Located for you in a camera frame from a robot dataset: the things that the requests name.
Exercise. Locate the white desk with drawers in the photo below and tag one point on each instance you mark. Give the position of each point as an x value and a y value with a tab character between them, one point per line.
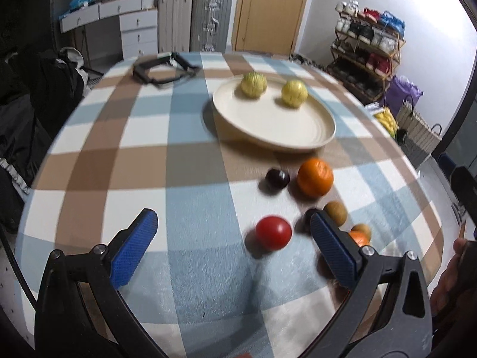
138	26

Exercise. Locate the rows of shoes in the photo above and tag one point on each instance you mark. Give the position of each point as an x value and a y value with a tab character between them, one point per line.
372	37

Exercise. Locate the brown kiwi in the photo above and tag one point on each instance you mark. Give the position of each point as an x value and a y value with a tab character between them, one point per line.
335	212

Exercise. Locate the greenish bumpy citrus fruit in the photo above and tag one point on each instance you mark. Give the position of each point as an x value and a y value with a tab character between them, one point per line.
254	85

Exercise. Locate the yellow bag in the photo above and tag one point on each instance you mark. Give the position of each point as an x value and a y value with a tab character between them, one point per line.
385	121

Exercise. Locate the wooden door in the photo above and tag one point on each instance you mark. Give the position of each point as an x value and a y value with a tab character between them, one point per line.
272	11

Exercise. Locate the striped woven basket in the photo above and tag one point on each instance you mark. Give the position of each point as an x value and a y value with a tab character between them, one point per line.
410	121

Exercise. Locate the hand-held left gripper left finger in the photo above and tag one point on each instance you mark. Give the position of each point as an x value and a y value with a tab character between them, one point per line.
136	246

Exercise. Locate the loose scattered shoes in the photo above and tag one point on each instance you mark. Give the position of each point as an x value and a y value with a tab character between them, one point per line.
303	60

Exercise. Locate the dark purple plum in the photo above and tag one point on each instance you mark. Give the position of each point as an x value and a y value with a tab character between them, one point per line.
307	220
277	179

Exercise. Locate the grey tote bag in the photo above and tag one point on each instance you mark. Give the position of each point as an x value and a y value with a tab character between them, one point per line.
425	145

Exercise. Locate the purple bag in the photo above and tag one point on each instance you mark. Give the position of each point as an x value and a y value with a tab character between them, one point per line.
400	93

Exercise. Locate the red tomato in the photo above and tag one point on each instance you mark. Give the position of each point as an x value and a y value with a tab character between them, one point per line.
274	232

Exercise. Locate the black backpack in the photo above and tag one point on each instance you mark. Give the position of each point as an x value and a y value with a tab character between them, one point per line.
56	82

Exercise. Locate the wooden shoe rack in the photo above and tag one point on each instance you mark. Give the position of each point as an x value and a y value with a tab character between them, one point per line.
397	56

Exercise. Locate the small orange round fruit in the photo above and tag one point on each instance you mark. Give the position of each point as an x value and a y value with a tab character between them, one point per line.
356	239

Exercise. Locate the beige suitcase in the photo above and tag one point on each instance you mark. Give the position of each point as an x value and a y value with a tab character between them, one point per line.
175	18

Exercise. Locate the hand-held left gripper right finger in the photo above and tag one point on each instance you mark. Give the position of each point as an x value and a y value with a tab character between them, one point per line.
331	246

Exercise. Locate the person's right hand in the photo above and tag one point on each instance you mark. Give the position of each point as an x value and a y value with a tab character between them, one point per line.
449	272

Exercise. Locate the silver suitcase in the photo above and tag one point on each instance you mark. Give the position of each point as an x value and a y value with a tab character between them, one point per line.
210	18

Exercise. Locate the black plastic frame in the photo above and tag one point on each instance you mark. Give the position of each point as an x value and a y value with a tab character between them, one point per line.
138	71

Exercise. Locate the orange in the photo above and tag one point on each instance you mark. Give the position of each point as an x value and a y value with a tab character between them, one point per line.
315	177

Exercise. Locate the yellow bumpy citrus fruit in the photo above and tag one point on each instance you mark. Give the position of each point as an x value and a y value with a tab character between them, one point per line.
294	93

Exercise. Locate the small tan round fruit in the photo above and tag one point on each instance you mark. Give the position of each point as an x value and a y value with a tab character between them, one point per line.
363	229

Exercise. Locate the cream round plate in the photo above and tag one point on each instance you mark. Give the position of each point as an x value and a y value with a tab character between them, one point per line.
268	123

